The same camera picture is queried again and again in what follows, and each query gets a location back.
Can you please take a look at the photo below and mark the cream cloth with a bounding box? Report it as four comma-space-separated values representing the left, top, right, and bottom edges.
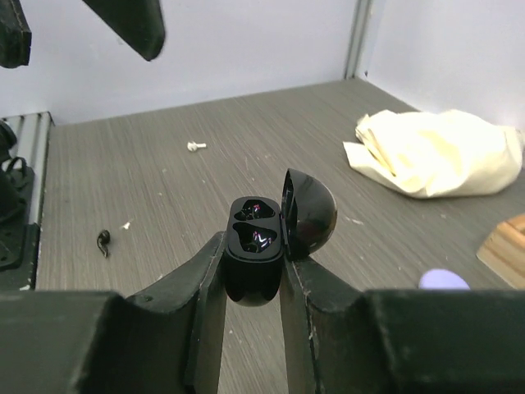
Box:
343, 110, 524, 199

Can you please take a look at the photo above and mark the wooden clothes rack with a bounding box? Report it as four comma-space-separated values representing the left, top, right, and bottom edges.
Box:
477, 214, 525, 290

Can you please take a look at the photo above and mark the black earbud charging case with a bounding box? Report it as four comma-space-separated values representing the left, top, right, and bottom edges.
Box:
222, 168, 337, 306

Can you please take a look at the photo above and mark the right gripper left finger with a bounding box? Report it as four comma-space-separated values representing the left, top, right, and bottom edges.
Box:
1, 232, 226, 393

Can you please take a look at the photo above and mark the white earbud left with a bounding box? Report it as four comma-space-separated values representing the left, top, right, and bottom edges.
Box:
186, 141, 207, 152

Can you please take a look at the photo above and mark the black earbud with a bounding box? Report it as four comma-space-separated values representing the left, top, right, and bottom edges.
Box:
97, 229, 111, 259

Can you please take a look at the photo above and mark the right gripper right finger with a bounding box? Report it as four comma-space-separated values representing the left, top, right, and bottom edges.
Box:
281, 259, 524, 393

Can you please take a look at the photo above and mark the purple earbud charging case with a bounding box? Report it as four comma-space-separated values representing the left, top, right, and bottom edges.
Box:
418, 268, 470, 290

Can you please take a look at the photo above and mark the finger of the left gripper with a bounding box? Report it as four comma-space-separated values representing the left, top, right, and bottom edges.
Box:
0, 0, 32, 68
84, 0, 166, 62

